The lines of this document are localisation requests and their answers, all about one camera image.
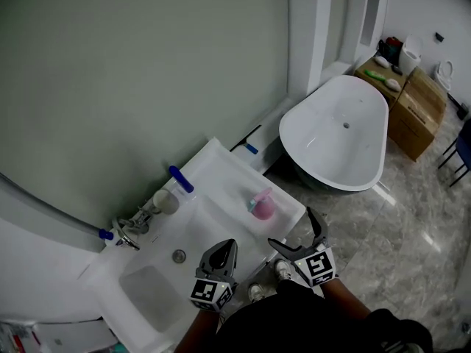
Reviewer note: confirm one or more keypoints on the person's right forearm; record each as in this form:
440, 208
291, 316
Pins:
344, 300

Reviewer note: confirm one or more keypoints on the person's left white shoe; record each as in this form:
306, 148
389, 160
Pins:
256, 292

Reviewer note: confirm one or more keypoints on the chrome faucet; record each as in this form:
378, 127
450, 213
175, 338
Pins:
132, 224

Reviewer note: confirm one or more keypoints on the dark blue chair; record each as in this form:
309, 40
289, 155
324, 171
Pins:
463, 142

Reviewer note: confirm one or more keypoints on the small black item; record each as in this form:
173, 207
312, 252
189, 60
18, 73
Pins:
397, 69

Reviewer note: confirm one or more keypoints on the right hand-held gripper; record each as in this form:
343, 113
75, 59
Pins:
316, 267

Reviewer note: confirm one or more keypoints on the white vanity sink cabinet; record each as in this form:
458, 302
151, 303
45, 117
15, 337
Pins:
221, 212

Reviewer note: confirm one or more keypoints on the red and dark bag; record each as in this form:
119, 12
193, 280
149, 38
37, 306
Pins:
390, 48

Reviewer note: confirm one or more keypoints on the metal sink drain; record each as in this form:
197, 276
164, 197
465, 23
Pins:
179, 256

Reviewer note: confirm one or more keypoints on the person's right white shoe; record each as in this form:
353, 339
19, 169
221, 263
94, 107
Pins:
282, 270

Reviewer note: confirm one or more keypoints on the white storage box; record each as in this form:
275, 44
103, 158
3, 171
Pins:
73, 333

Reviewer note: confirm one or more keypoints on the green brush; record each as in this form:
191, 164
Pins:
373, 75

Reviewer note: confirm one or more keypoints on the person's black clothing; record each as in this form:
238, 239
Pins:
294, 326

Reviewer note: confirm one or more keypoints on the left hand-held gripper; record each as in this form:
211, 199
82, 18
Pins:
211, 291

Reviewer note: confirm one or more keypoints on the person's white shoe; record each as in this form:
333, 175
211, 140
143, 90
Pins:
256, 292
282, 270

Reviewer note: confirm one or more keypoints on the white toilet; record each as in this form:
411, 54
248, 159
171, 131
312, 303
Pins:
410, 53
444, 74

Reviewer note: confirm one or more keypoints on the grey cup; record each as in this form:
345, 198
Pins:
166, 201

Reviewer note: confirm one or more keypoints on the large brown cardboard box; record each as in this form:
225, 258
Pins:
414, 134

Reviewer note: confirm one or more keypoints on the oval white bathtub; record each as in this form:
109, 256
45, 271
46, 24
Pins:
331, 138

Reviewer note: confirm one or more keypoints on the white oval sponge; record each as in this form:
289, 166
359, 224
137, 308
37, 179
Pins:
382, 61

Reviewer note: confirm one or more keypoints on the person's left forearm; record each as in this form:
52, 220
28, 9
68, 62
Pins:
198, 331

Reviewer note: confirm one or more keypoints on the white bottle with blue cap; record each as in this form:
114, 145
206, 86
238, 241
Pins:
110, 237

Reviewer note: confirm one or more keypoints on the black wall fitting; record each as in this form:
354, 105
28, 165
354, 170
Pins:
439, 37

